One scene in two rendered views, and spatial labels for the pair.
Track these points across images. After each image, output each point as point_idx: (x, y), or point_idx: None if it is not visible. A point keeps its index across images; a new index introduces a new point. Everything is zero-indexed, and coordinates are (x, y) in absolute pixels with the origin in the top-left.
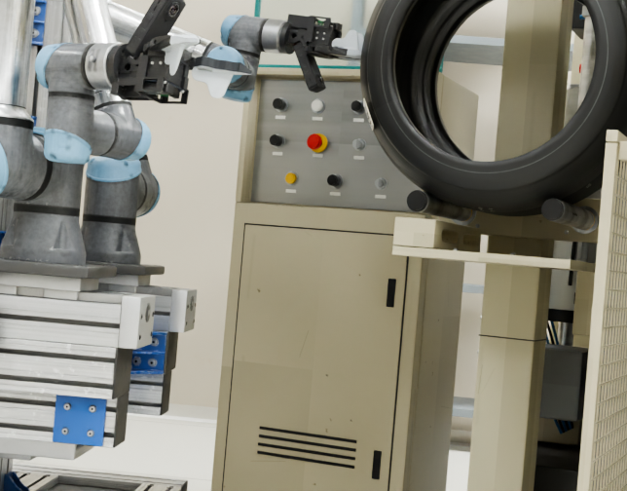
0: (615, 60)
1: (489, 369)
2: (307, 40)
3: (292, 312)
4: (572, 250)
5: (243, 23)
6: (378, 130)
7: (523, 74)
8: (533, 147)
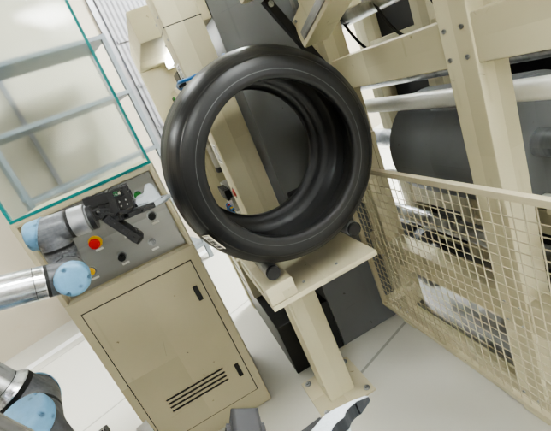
0: (361, 125)
1: (295, 304)
2: (115, 212)
3: (146, 338)
4: None
5: (46, 227)
6: (225, 247)
7: (233, 147)
8: (260, 185)
